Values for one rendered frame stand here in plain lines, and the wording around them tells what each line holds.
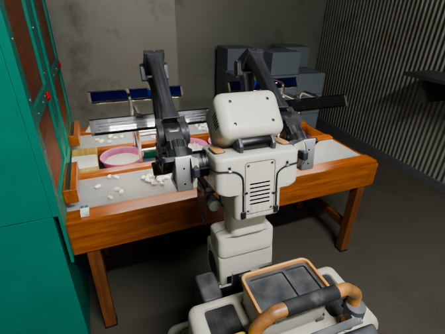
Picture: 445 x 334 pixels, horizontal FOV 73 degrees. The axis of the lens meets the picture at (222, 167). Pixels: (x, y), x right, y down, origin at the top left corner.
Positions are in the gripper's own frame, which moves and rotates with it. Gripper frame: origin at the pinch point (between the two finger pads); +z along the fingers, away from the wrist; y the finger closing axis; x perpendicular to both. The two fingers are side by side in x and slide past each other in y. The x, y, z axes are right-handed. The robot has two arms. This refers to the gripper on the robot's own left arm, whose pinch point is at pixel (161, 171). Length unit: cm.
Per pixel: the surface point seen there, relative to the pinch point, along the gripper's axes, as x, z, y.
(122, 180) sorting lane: -3.0, 21.3, 19.0
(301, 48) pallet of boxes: -154, 139, -230
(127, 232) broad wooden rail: 26.6, 1.9, 21.6
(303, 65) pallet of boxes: -138, 153, -236
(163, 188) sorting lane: 7.8, 9.1, -1.0
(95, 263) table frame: 37, 12, 39
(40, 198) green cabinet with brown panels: 6, -20, 51
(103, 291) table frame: 52, 26, 38
